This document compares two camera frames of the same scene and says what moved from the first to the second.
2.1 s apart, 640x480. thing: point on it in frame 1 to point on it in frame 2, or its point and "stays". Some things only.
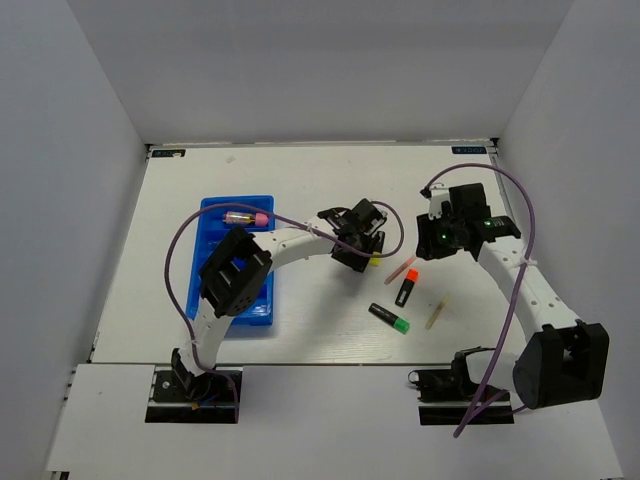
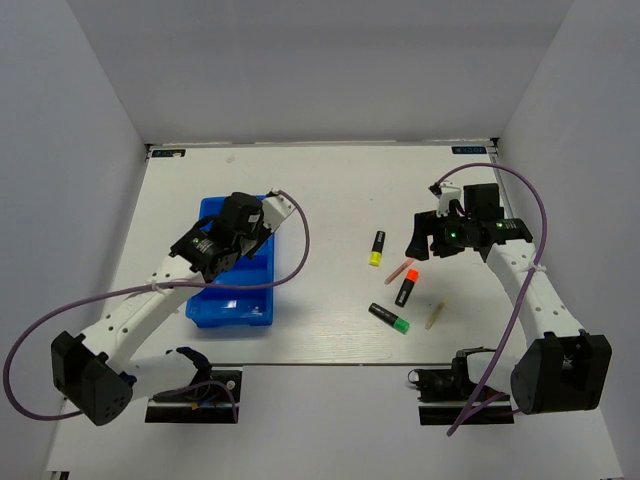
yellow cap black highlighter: x=376 y=261 stays
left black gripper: x=358 y=263 to x=264 y=230
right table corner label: x=469 y=149 stays
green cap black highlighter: x=396 y=322 stays
